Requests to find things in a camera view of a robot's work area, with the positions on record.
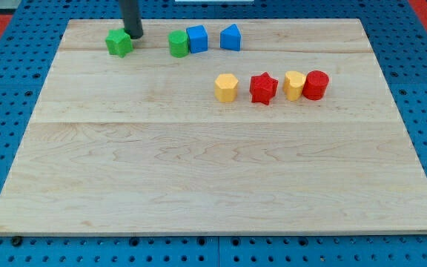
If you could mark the green cylinder block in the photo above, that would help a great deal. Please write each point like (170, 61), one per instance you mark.
(178, 43)

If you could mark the green star block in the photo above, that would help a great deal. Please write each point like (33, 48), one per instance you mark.
(118, 42)

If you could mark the yellow hexagon block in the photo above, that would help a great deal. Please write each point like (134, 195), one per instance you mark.
(225, 87)

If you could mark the yellow heart block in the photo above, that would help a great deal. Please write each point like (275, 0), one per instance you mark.
(293, 84)

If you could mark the blue triangle block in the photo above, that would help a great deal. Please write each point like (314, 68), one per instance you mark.
(231, 38)

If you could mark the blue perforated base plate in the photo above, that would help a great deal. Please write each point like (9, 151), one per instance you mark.
(27, 49)

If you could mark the blue cube block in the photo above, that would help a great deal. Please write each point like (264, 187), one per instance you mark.
(198, 39)

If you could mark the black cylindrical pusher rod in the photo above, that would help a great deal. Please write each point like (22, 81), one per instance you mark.
(131, 18)

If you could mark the red star block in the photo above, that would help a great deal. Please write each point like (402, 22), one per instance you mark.
(263, 88)

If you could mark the light wooden board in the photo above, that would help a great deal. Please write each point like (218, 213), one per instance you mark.
(140, 146)

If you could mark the red cylinder block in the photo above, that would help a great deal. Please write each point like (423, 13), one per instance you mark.
(315, 85)

